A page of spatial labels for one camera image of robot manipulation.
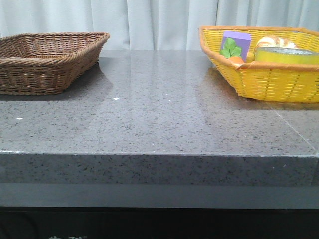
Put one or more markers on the yellow tape roll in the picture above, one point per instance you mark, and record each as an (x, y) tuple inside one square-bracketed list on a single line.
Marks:
[(286, 55)]

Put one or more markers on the toy bread croissant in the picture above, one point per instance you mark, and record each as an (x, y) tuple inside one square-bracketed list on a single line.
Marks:
[(276, 44)]

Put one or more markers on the purple foam block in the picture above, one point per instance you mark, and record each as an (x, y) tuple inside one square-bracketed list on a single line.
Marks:
[(242, 39)]

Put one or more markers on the orange toy carrot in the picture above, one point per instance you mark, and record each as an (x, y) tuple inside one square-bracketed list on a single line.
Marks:
[(232, 51)]

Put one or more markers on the yellow woven basket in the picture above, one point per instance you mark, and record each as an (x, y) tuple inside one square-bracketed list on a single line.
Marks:
[(265, 80)]

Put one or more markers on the white curtain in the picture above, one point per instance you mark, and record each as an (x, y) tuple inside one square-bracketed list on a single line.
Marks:
[(152, 24)]

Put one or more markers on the brown wicker basket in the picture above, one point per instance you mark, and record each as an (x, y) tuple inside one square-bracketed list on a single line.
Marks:
[(47, 63)]

